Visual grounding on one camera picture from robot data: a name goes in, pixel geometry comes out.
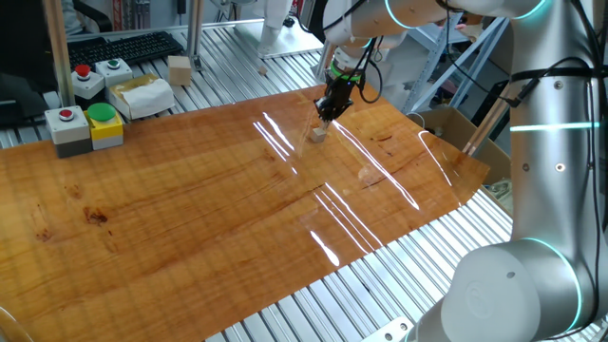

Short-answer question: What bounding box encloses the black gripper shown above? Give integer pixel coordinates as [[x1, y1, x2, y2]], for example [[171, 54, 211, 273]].
[[313, 77, 367, 130]]

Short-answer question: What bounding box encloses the flat metal plate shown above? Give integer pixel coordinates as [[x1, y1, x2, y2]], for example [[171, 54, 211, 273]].
[[232, 17, 325, 61]]

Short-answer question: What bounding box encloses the white foam box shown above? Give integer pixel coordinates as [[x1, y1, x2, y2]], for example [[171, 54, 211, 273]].
[[379, 35, 431, 104]]

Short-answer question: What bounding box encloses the open cardboard box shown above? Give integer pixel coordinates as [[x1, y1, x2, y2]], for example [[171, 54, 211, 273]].
[[407, 105, 515, 215]]

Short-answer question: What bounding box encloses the black case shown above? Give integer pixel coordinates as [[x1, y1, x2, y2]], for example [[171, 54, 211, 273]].
[[469, 79, 513, 142]]

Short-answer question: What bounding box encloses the slanted wood and metal beam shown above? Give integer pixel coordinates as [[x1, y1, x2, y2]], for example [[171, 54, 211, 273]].
[[461, 83, 517, 157]]

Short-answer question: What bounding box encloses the large wooden cube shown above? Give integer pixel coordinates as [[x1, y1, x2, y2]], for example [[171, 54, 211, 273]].
[[166, 54, 193, 87]]

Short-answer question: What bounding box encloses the wood grain table mat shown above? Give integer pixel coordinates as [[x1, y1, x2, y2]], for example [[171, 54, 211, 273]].
[[0, 78, 491, 342]]

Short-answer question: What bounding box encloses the clear plastic bag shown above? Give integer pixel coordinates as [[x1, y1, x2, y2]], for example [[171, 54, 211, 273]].
[[488, 179, 514, 215]]

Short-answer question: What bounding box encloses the white wrapped package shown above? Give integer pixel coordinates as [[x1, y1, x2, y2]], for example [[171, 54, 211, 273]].
[[104, 73, 176, 121]]

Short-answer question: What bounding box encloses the black keyboard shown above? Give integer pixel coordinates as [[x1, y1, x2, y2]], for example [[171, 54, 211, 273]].
[[66, 30, 185, 68]]

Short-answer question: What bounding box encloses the white box green button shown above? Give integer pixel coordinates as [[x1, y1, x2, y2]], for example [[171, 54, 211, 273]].
[[94, 57, 134, 87]]

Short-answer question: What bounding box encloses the yellow box green button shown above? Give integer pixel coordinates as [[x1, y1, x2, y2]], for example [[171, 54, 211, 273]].
[[84, 102, 125, 151]]

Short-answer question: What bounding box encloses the red striped bar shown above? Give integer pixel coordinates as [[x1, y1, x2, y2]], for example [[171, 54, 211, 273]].
[[111, 0, 124, 32]]

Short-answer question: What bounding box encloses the white box red button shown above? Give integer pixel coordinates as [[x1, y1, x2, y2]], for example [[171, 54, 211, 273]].
[[70, 64, 106, 101]]

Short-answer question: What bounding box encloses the black office chair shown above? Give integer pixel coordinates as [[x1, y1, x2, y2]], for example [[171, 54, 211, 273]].
[[61, 0, 115, 37]]

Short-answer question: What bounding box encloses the grey box red button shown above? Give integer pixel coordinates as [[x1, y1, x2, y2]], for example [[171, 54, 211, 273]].
[[44, 105, 94, 160]]

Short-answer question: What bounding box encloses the black monitor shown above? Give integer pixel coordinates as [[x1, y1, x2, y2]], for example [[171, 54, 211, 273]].
[[0, 0, 61, 129]]

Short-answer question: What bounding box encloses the thin black cable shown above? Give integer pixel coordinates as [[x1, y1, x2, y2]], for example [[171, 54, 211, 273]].
[[353, 35, 385, 105]]

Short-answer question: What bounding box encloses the white pedestal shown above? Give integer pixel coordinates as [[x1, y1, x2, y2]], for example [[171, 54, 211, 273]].
[[254, 0, 294, 48]]

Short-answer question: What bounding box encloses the white metal shelf frame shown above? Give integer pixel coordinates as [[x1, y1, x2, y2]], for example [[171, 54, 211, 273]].
[[396, 11, 512, 115]]

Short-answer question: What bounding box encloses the aluminium profile post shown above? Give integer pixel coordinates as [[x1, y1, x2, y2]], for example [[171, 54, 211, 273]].
[[185, 0, 206, 71], [41, 0, 77, 109]]

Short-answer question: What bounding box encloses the perforated robot base plate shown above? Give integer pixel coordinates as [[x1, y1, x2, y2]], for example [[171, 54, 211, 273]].
[[360, 315, 415, 342]]

